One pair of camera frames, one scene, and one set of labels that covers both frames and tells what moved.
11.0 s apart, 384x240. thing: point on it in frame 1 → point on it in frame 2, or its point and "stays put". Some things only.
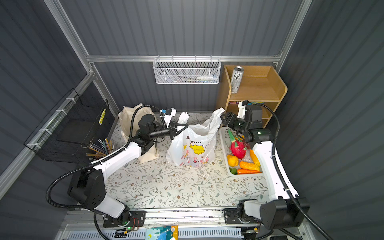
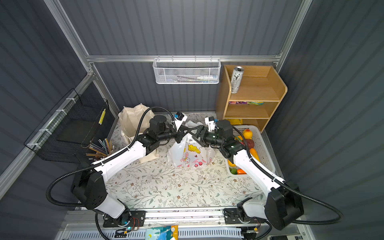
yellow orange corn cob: x=254 y=157 stays put
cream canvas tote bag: x=124 y=118 stays put
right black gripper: x=229 y=119 → x=203 y=138
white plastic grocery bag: x=194 y=145 stays put
